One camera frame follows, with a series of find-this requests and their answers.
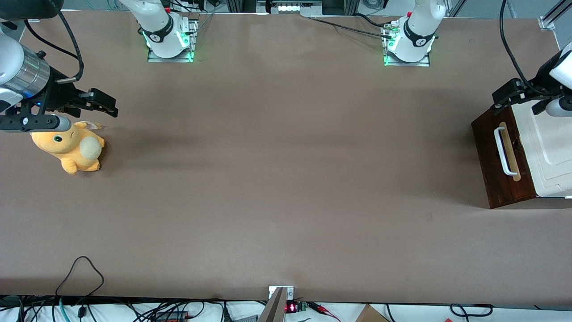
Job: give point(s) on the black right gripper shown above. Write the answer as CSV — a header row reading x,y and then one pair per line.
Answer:
x,y
56,96

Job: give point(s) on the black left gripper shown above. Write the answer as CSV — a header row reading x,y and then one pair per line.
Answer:
x,y
540,78

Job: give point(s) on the dark wooden drawer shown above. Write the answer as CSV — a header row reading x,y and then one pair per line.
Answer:
x,y
489,147

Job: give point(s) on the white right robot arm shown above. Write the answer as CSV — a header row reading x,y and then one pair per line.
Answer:
x,y
161,27

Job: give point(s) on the orange plush toy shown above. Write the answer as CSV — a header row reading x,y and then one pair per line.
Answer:
x,y
67,145

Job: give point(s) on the white power strip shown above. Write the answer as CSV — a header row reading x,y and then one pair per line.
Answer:
x,y
295,6

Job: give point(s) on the brown cardboard box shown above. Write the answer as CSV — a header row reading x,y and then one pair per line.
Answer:
x,y
371,314

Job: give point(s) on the circuit board with red display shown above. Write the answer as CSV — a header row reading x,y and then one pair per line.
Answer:
x,y
295,307

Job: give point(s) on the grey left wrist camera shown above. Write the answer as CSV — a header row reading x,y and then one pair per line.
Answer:
x,y
558,107

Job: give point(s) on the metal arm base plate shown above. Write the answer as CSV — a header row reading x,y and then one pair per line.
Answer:
x,y
424,61
152,56

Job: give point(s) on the metal corner bracket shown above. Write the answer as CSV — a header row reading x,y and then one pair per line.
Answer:
x,y
546,23

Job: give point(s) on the aluminium frame profile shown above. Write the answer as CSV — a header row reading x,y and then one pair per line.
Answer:
x,y
557,10

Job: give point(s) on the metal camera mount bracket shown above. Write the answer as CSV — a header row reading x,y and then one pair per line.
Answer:
x,y
273,290

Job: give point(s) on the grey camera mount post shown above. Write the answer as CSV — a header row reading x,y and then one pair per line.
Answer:
x,y
273,308

